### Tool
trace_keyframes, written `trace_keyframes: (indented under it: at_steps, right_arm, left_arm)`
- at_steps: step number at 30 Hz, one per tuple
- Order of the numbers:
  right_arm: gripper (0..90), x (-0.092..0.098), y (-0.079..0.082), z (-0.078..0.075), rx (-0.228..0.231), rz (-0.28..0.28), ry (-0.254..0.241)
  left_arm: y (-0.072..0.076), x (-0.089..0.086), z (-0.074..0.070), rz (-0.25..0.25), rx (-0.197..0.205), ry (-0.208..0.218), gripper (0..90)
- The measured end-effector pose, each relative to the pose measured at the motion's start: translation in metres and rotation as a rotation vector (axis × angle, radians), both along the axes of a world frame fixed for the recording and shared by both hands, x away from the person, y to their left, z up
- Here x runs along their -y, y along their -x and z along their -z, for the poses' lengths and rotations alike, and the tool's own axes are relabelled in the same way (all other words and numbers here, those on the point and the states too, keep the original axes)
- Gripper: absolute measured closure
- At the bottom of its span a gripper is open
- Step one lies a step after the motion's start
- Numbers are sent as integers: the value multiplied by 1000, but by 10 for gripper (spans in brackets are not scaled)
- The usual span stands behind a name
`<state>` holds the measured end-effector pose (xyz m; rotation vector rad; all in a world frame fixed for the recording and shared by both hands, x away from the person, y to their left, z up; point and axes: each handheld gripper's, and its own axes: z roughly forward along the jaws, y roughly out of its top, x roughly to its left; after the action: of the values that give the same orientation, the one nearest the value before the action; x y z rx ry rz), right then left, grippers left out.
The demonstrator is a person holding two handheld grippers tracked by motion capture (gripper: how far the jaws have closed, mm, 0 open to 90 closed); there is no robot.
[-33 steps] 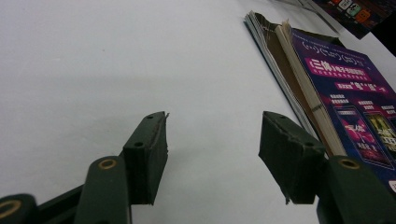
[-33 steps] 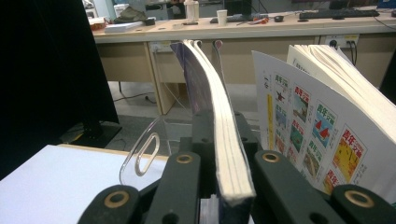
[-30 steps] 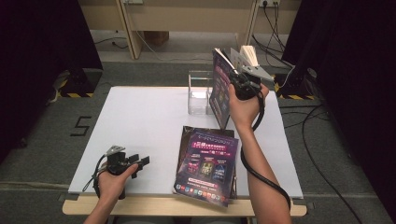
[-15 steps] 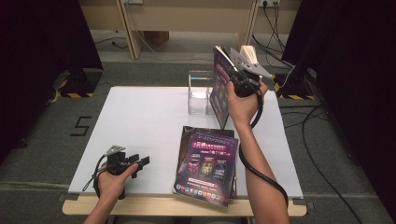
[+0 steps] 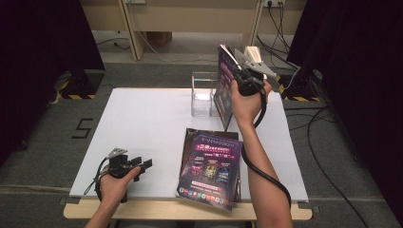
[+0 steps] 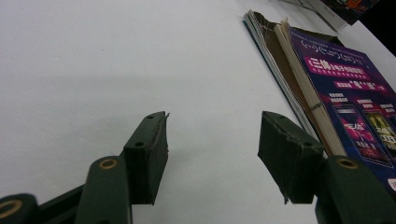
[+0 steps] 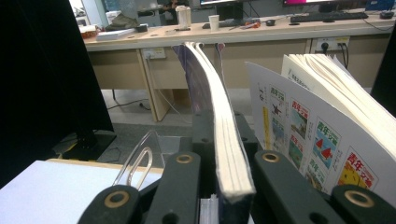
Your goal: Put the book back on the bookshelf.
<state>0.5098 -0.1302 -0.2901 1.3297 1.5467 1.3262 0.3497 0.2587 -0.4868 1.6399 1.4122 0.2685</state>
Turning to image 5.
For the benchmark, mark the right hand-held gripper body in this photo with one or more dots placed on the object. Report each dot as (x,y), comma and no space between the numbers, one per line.
(248,84)

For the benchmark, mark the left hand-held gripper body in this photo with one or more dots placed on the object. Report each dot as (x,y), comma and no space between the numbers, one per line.
(120,164)

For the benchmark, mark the purple magazine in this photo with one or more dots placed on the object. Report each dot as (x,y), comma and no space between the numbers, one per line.
(223,91)
(209,164)

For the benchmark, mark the clear acrylic book stand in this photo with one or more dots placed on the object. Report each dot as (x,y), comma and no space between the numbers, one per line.
(201,104)

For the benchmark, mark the person's right hand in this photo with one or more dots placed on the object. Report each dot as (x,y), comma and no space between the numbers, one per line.
(247,106)

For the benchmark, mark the person's left hand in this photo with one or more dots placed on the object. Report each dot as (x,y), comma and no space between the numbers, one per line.
(115,188)

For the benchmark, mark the black stand base striped tape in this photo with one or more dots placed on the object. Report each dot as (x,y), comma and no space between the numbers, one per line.
(84,85)
(299,91)

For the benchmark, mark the beige wooden desk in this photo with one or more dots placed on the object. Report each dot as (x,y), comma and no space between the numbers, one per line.
(190,19)

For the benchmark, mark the black curtain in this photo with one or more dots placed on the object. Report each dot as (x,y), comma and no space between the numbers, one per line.
(38,63)
(364,79)

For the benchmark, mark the white wall socket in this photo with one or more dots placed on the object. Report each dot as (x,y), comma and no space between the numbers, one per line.
(275,2)

